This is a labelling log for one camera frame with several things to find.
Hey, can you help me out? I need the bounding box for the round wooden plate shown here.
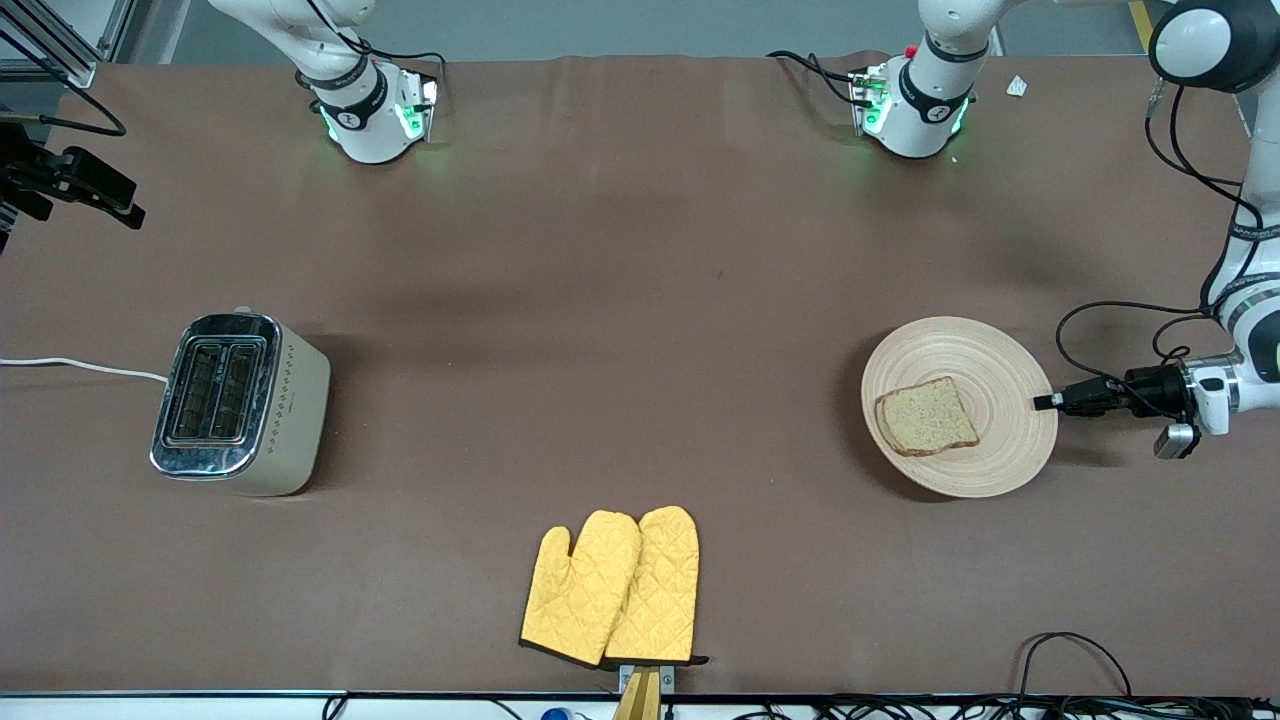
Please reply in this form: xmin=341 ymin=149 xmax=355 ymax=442
xmin=861 ymin=316 xmax=1059 ymax=499

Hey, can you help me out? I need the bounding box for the black base cable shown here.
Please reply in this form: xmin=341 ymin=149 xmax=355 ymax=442
xmin=766 ymin=49 xmax=863 ymax=107

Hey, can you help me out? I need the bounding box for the white toaster power cable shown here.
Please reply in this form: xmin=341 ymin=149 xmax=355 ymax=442
xmin=0 ymin=357 xmax=169 ymax=385

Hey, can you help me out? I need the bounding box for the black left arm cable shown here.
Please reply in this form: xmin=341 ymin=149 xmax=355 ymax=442
xmin=1055 ymin=80 xmax=1266 ymax=411

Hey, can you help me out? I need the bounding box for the aluminium frame profile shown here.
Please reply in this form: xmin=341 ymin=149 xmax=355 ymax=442
xmin=0 ymin=0 xmax=138 ymax=89

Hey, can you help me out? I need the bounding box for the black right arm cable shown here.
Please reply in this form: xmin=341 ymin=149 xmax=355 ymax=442
xmin=0 ymin=28 xmax=128 ymax=138

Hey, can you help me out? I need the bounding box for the brown toast slice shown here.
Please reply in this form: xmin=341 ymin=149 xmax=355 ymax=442
xmin=875 ymin=376 xmax=981 ymax=458

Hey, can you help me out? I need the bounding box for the small metal bracket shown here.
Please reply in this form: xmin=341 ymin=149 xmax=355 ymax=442
xmin=618 ymin=663 xmax=676 ymax=695

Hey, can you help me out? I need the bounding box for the brown table cover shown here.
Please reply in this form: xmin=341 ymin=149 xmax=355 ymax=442
xmin=0 ymin=50 xmax=1280 ymax=698

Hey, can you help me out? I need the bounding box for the black cable bundle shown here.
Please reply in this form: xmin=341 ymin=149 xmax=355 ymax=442
xmin=735 ymin=694 xmax=1280 ymax=720

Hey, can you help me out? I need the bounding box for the beige chrome toaster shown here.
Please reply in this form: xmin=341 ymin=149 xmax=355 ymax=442
xmin=150 ymin=307 xmax=332 ymax=498

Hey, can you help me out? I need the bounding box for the black looped cable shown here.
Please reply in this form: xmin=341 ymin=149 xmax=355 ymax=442
xmin=1017 ymin=632 xmax=1134 ymax=701

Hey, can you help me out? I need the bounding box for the yellow quilted oven mitt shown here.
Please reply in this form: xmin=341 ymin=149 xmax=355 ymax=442
xmin=604 ymin=505 xmax=709 ymax=668
xmin=519 ymin=510 xmax=642 ymax=669

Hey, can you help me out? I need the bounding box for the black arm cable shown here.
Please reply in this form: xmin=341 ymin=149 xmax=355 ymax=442
xmin=0 ymin=28 xmax=128 ymax=138
xmin=1055 ymin=80 xmax=1266 ymax=411

